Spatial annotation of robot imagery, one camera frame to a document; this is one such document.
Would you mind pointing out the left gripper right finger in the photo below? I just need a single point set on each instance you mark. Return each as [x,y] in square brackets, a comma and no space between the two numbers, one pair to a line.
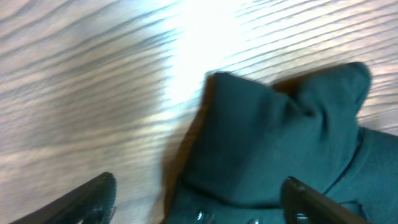
[304,205]

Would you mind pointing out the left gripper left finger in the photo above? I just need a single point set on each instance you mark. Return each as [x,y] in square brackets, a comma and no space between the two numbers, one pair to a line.
[90,203]

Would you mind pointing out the black t-shirt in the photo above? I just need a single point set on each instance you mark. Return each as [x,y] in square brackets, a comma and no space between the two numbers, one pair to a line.
[253,137]

